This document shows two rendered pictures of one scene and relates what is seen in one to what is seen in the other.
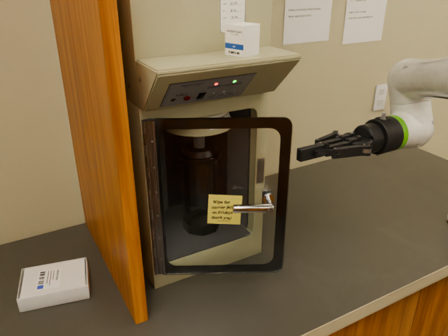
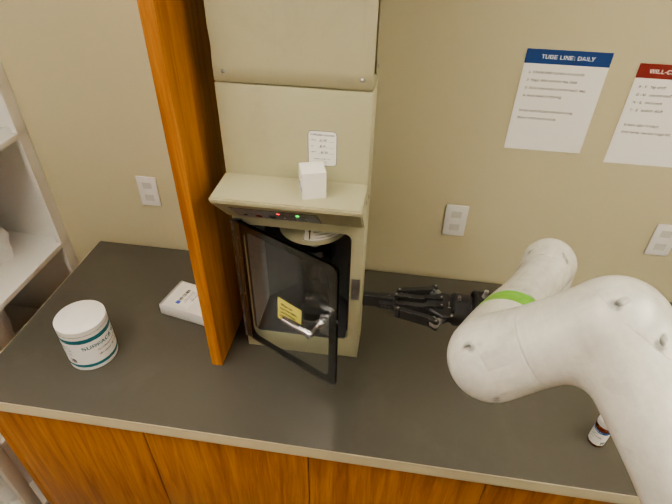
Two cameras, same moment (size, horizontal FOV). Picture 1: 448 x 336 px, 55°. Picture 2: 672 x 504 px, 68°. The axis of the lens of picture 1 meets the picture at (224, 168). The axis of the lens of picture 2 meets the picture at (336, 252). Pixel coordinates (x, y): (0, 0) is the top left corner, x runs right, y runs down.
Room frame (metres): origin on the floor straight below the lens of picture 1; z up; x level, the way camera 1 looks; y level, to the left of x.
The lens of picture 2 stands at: (0.21, -0.62, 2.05)
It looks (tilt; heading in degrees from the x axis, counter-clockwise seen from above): 38 degrees down; 37
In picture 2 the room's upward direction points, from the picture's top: 1 degrees clockwise
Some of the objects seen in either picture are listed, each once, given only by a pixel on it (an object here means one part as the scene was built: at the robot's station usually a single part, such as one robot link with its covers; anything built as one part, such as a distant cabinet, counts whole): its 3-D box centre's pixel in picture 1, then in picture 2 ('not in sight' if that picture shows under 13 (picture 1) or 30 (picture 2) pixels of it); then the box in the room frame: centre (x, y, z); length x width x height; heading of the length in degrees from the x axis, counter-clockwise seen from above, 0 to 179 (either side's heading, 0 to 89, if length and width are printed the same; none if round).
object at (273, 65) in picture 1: (221, 81); (290, 210); (0.88, 0.01, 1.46); 0.32 x 0.11 x 0.10; 119
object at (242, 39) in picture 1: (242, 39); (312, 180); (0.90, -0.04, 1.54); 0.05 x 0.05 x 0.06; 48
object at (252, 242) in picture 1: (220, 202); (287, 306); (0.85, 0.01, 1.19); 0.30 x 0.01 x 0.40; 92
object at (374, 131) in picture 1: (359, 140); (448, 308); (1.00, -0.34, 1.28); 0.09 x 0.08 x 0.07; 119
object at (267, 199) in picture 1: (253, 204); (302, 323); (0.82, -0.07, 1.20); 0.10 x 0.05 x 0.03; 92
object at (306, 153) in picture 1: (311, 153); (378, 300); (0.92, -0.20, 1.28); 0.07 x 0.01 x 0.03; 119
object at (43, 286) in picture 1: (55, 283); (192, 302); (0.85, 0.42, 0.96); 0.16 x 0.12 x 0.04; 108
